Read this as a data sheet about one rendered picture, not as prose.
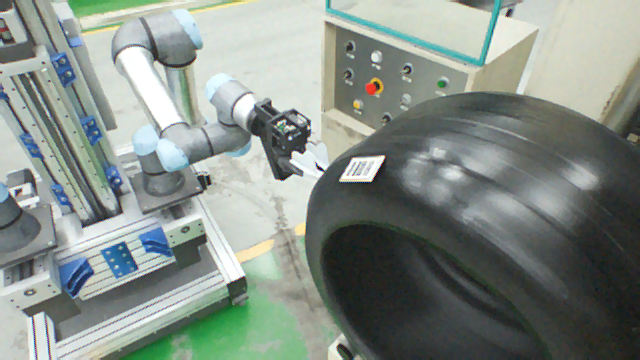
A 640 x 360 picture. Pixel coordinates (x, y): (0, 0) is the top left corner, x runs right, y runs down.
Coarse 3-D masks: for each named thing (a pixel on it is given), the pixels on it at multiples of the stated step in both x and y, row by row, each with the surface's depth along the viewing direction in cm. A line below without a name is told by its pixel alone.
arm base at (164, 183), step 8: (144, 176) 145; (152, 176) 143; (160, 176) 144; (168, 176) 145; (176, 176) 149; (184, 176) 153; (144, 184) 147; (152, 184) 146; (160, 184) 145; (168, 184) 146; (176, 184) 148; (152, 192) 146; (160, 192) 146; (168, 192) 147
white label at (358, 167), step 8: (352, 160) 56; (360, 160) 55; (368, 160) 54; (376, 160) 52; (352, 168) 55; (360, 168) 54; (368, 168) 52; (376, 168) 51; (344, 176) 55; (352, 176) 54; (360, 176) 52; (368, 176) 51
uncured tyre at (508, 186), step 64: (384, 128) 62; (448, 128) 52; (512, 128) 50; (576, 128) 50; (320, 192) 64; (384, 192) 50; (448, 192) 45; (512, 192) 43; (576, 192) 43; (320, 256) 70; (384, 256) 94; (448, 256) 47; (512, 256) 41; (576, 256) 40; (384, 320) 89; (448, 320) 91; (512, 320) 85; (576, 320) 40
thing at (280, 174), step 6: (264, 138) 85; (264, 144) 86; (264, 150) 87; (270, 156) 87; (270, 162) 88; (276, 168) 87; (276, 174) 88; (282, 174) 88; (288, 174) 89; (282, 180) 89
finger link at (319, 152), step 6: (306, 144) 82; (318, 144) 79; (312, 150) 81; (318, 150) 80; (324, 150) 78; (318, 156) 81; (324, 156) 79; (318, 162) 81; (324, 162) 80; (318, 168) 81; (324, 168) 80
